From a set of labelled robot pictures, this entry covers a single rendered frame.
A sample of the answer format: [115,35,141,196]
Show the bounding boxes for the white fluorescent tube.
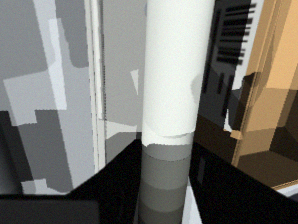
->
[138,0,215,224]

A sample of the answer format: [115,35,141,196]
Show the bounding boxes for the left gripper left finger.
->
[0,139,142,224]

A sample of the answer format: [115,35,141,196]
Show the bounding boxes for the long brown cardboard carton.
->
[194,0,298,191]

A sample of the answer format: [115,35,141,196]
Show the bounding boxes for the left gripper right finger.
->
[189,142,298,224]

